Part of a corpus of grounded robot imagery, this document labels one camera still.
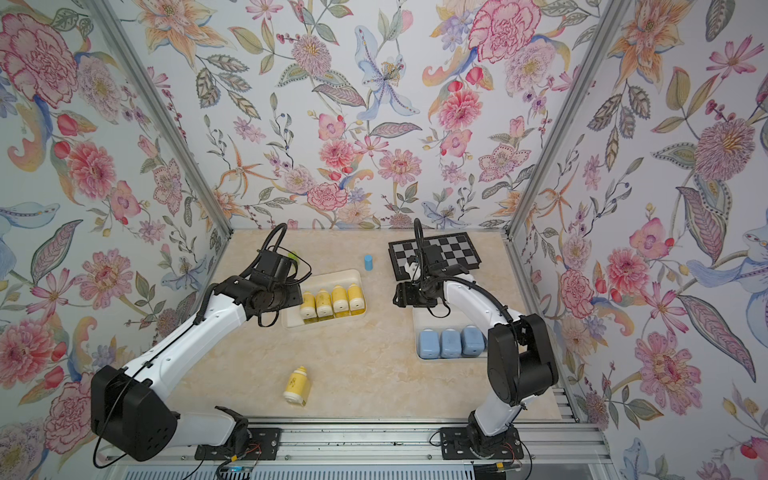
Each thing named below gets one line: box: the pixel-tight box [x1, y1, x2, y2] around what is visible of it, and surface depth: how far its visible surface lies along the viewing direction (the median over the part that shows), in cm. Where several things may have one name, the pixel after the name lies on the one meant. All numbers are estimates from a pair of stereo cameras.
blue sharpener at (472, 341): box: [460, 324, 487, 358], surface depth 86 cm
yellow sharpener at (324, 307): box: [315, 288, 334, 318], surface depth 93 cm
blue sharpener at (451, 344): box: [441, 328, 462, 359], surface depth 86 cm
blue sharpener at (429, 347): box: [418, 328, 440, 360], surface depth 86 cm
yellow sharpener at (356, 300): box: [347, 283, 366, 316], surface depth 95 cm
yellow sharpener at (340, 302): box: [331, 285, 350, 318], surface depth 95 cm
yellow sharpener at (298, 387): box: [283, 366, 311, 407], surface depth 78 cm
